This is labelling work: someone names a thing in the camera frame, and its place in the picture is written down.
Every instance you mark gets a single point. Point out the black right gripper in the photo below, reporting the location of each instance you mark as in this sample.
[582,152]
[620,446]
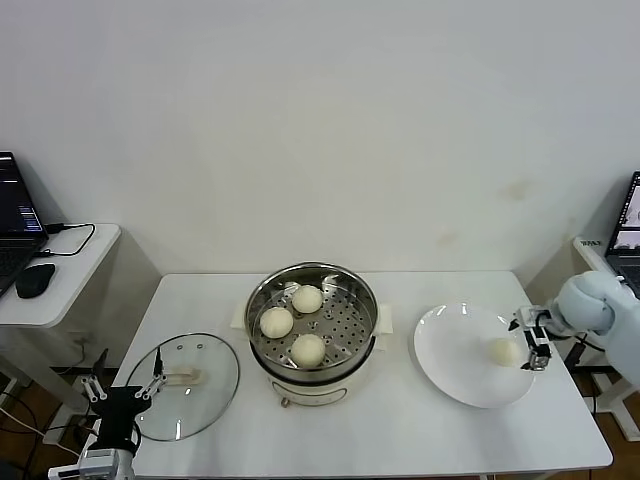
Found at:
[549,325]

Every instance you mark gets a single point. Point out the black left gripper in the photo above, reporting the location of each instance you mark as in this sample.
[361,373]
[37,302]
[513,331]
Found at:
[117,415]

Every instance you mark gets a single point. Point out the white steamed baozi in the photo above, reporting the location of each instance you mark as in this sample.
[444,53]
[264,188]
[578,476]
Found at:
[307,300]
[307,351]
[276,322]
[502,352]

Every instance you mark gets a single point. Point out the round glass pot lid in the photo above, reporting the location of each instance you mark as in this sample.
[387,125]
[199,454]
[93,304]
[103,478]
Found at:
[210,400]

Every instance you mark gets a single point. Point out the black computer mouse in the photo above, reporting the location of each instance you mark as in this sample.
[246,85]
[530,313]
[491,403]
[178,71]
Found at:
[35,280]

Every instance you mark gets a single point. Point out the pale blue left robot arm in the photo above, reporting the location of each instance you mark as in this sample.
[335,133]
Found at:
[62,472]

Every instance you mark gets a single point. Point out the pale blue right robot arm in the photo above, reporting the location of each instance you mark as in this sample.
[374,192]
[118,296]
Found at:
[585,305]

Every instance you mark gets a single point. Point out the stainless steel steamer basket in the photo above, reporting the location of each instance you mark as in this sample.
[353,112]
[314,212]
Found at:
[350,295]

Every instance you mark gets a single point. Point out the black power brick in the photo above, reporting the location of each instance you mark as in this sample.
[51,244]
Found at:
[577,354]

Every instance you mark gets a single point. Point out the white round plate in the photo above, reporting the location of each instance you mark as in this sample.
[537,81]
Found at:
[445,360]

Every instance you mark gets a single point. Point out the white floor power strip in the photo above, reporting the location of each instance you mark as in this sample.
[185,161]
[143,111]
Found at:
[55,436]

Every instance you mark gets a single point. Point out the white side table with label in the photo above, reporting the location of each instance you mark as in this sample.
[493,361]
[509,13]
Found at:
[592,250]

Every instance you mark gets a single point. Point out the white rounded side table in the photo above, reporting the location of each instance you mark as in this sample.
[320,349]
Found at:
[100,240]

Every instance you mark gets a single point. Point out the cream electric pot base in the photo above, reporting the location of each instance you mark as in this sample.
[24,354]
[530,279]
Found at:
[310,390]

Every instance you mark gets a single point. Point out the black laptop with dark screen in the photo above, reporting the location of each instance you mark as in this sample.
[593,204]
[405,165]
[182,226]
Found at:
[15,210]

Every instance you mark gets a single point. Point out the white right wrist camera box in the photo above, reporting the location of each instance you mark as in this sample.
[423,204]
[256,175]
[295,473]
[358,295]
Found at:
[529,316]

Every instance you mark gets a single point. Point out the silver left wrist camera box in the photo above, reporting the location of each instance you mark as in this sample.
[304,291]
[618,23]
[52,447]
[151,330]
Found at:
[106,465]

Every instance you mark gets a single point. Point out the grey laptop showing camera views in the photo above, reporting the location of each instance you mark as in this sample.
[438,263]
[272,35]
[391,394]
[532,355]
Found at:
[627,220]

